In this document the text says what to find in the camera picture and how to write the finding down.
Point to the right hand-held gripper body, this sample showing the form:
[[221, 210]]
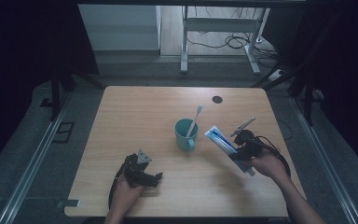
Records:
[[247, 143]]

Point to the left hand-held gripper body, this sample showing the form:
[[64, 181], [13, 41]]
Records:
[[136, 169]]

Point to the blue white toothpaste tube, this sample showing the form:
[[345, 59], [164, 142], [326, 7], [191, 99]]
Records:
[[222, 141]]

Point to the teal cup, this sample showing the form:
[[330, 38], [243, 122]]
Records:
[[185, 135]]

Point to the pink toothbrush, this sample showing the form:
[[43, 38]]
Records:
[[195, 119]]

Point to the person's left hand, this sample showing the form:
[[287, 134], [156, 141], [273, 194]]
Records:
[[126, 193]]

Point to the person's right hand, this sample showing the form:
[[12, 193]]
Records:
[[268, 165]]

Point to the dark round table grommet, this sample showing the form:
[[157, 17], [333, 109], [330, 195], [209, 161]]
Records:
[[217, 99]]

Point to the white power strip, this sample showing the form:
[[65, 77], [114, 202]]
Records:
[[276, 75]]

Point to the black metal stand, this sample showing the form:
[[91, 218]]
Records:
[[55, 93], [307, 99]]

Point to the dark curtain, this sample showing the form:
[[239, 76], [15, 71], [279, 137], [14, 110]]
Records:
[[21, 62], [341, 77]]

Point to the white cabinet panel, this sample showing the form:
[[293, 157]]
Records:
[[121, 28]]

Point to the metal floor rail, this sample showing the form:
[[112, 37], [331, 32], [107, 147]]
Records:
[[31, 174], [323, 161]]

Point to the white metal desk frame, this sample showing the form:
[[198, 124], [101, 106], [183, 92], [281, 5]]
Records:
[[185, 40]]

